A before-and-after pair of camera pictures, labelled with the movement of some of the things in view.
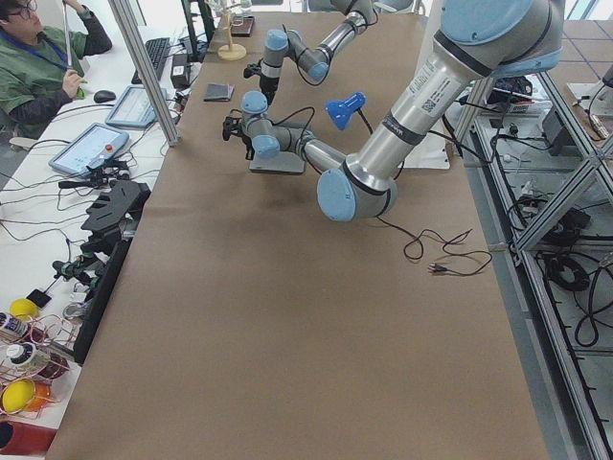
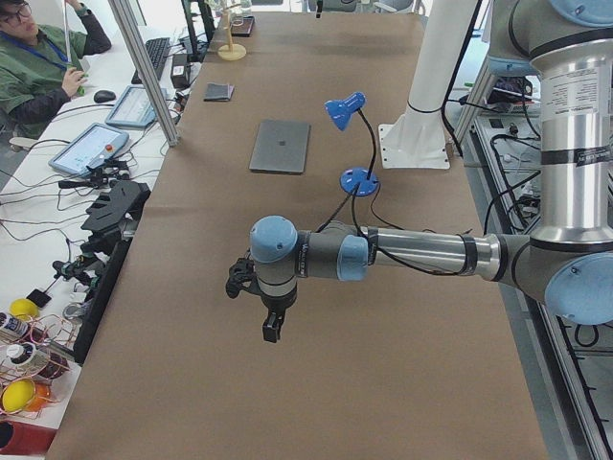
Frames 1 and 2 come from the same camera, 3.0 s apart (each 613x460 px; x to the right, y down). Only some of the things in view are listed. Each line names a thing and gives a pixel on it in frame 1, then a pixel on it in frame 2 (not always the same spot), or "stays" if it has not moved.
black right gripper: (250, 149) -> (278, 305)
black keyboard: (156, 50) stays
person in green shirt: (34, 75) stays
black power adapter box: (180, 71) stays
